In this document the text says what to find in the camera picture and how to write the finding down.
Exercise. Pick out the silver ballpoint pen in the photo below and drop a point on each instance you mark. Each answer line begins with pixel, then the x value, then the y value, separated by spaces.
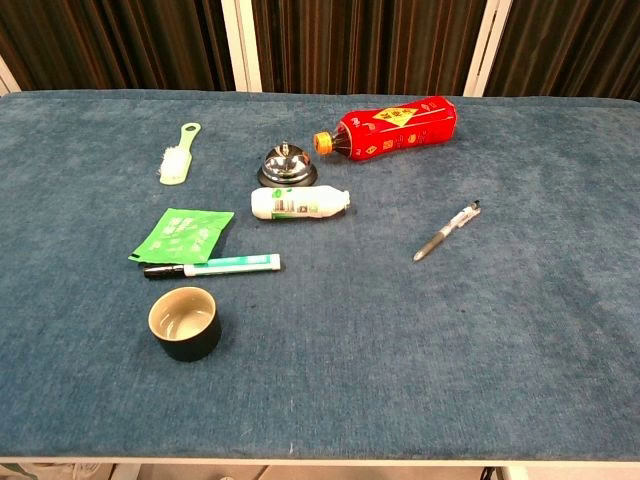
pixel 445 233

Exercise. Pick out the green foil sachet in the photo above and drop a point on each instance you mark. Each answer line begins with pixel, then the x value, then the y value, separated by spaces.
pixel 182 235

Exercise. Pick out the chrome desk call bell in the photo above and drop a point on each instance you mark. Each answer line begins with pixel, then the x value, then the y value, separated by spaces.
pixel 286 166

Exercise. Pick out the white table frame edge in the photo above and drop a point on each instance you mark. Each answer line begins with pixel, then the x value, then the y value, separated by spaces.
pixel 320 464

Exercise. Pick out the small white plastic bottle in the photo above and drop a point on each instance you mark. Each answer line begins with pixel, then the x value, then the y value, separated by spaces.
pixel 295 202

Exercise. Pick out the white green marker pen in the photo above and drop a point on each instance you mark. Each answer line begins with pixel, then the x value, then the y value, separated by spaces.
pixel 225 264

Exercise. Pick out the blue velvet table cloth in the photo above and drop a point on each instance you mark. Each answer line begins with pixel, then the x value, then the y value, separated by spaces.
pixel 380 325

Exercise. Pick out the red labelled drink bottle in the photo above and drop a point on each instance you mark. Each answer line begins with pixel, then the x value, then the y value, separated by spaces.
pixel 400 130

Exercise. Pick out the black cup beige inside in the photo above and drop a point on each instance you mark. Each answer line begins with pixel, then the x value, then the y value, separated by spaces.
pixel 186 325

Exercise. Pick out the white frame post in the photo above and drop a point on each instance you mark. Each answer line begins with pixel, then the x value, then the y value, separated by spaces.
pixel 242 45
pixel 484 50
pixel 7 80

